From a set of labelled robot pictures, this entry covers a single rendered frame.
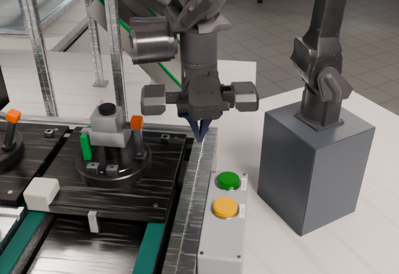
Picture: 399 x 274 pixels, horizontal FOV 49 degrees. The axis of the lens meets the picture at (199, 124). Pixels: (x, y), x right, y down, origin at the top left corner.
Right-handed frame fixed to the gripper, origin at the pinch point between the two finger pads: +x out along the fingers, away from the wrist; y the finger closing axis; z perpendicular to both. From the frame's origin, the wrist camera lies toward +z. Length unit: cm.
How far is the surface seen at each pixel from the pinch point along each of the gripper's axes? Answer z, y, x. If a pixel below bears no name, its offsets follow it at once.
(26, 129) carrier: -17.3, -35.4, 10.6
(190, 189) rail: 2.9, -1.8, 11.8
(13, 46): -92, -62, 21
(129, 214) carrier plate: 8.7, -12.2, 11.5
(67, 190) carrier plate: 2.8, -23.2, 10.7
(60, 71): -70, -41, 22
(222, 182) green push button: 2.5, 3.8, 10.7
